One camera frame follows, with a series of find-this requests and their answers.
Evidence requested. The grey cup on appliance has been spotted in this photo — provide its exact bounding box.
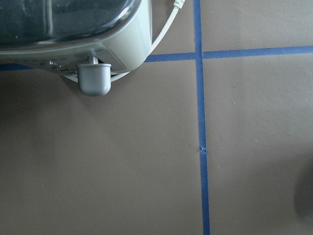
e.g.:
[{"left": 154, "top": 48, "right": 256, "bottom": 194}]
[{"left": 77, "top": 56, "right": 111, "bottom": 96}]

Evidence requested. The white appliance with dark lid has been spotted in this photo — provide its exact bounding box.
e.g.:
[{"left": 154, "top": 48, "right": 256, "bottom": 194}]
[{"left": 0, "top": 0, "right": 152, "bottom": 76}]

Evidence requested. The white power cable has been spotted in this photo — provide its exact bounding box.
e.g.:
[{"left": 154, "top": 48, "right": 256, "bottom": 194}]
[{"left": 109, "top": 0, "right": 186, "bottom": 80}]

